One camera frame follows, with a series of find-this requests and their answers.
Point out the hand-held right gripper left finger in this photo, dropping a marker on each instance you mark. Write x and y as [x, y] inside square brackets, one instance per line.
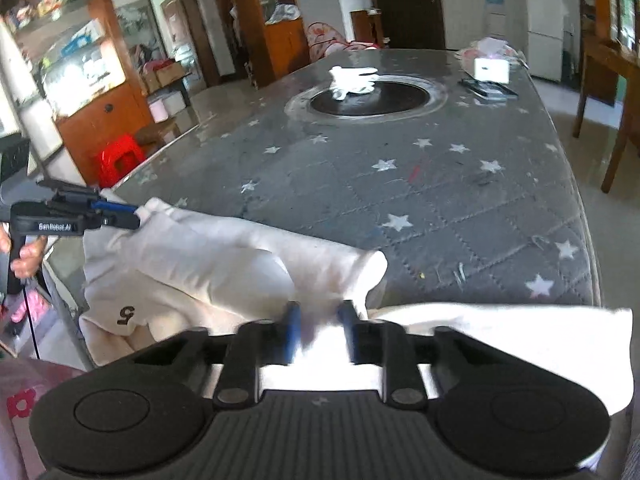
[293, 332]

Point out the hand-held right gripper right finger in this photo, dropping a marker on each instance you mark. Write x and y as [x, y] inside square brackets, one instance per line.
[350, 332]

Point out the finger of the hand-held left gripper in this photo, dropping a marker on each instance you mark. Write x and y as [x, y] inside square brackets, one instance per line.
[117, 221]
[117, 206]

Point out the white garment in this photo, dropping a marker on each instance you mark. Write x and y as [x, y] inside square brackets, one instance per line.
[200, 250]

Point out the person's left hand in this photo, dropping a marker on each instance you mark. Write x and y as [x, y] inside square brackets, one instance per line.
[30, 257]

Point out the red plastic stool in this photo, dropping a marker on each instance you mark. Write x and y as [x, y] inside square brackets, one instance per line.
[117, 157]

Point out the small wooden stool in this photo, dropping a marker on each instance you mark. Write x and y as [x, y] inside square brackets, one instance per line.
[157, 132]

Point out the wooden glass display cabinet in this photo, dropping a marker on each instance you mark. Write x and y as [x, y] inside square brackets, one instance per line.
[100, 120]

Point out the white storage bin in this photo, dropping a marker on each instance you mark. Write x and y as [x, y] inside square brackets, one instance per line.
[174, 104]

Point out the cardboard box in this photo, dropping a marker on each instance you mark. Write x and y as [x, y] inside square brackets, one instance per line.
[165, 75]

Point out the grey star-patterned table cover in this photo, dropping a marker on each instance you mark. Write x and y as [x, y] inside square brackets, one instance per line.
[425, 200]

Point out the brown interior door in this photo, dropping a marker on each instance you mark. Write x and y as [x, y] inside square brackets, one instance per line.
[187, 35]

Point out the person's pink floral clothing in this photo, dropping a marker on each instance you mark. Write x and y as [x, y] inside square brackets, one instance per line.
[20, 410]

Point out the wooden shelf cabinet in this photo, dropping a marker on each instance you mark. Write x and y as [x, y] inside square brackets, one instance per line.
[285, 50]

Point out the round black glass hotplate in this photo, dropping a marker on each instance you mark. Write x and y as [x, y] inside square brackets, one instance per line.
[400, 100]

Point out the white gloves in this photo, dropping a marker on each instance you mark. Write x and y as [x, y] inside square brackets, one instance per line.
[350, 80]

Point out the white plastic bag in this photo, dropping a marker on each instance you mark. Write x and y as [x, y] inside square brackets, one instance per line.
[284, 14]

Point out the pink play tent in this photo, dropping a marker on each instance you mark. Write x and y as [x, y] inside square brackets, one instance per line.
[325, 40]

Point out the black phone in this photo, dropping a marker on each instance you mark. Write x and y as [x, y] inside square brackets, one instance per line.
[487, 89]

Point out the small white box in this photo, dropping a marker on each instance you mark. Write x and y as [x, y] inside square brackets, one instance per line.
[491, 70]

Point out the low wooden cabinet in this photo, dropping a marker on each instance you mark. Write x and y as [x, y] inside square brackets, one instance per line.
[365, 27]

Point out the pink white cloth bundle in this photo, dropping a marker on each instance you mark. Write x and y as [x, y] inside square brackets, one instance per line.
[487, 47]

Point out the dark wooden door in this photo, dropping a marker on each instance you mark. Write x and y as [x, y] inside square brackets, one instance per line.
[405, 5]

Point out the water dispenser with blue bottle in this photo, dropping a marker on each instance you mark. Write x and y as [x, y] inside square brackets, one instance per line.
[493, 5]

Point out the white refrigerator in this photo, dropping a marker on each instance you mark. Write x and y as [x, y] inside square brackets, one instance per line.
[545, 25]

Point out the wooden desk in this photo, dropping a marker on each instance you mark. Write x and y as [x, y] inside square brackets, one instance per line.
[607, 67]

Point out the tall wooden shelf unit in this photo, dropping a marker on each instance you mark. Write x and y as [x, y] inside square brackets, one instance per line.
[600, 0]

